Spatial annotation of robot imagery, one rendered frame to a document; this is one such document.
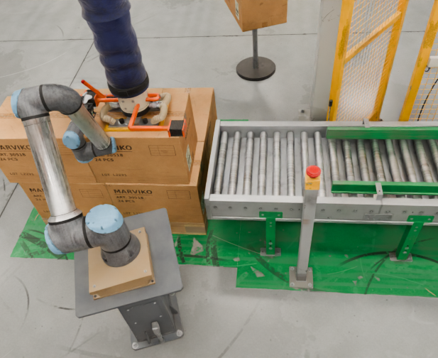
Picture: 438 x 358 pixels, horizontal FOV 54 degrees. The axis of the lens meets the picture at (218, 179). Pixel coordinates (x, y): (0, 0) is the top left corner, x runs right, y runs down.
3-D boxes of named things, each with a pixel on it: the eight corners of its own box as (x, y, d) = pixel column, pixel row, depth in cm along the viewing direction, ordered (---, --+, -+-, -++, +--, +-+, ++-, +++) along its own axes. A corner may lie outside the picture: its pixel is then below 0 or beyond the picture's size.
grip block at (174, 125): (187, 126, 227) (185, 118, 223) (184, 137, 221) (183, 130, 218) (172, 126, 228) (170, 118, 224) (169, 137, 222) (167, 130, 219)
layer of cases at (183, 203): (218, 126, 361) (214, 87, 331) (204, 223, 296) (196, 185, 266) (83, 126, 376) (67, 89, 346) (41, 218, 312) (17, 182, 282)
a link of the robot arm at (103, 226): (130, 248, 194) (118, 224, 182) (94, 256, 195) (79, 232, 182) (130, 221, 205) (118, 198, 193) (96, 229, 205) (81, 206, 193)
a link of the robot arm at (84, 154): (97, 162, 237) (89, 145, 228) (77, 166, 237) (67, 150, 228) (98, 150, 243) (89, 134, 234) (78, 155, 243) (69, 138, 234)
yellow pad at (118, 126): (165, 119, 248) (163, 113, 245) (162, 131, 242) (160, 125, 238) (108, 120, 253) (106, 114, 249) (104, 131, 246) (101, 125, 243)
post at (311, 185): (306, 273, 280) (319, 170, 205) (306, 282, 276) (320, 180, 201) (295, 272, 281) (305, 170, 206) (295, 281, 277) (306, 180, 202)
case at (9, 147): (112, 140, 301) (95, 94, 271) (97, 183, 275) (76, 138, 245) (32, 140, 308) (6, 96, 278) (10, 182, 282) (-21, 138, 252)
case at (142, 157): (197, 139, 293) (189, 92, 263) (189, 184, 267) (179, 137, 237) (113, 139, 301) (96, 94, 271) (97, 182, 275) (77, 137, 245)
